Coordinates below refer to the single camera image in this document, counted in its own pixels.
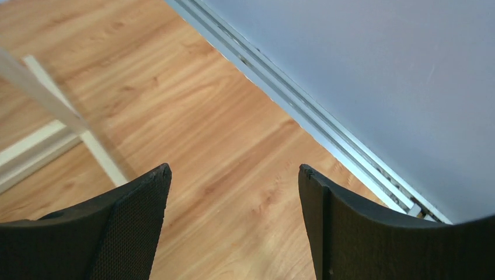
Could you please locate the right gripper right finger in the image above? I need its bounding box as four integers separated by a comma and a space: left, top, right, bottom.
298, 164, 494, 279

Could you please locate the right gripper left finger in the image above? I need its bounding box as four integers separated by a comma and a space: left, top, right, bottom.
1, 163, 172, 279

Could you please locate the wooden clothes rack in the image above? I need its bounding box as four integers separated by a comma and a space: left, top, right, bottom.
0, 48, 130, 194

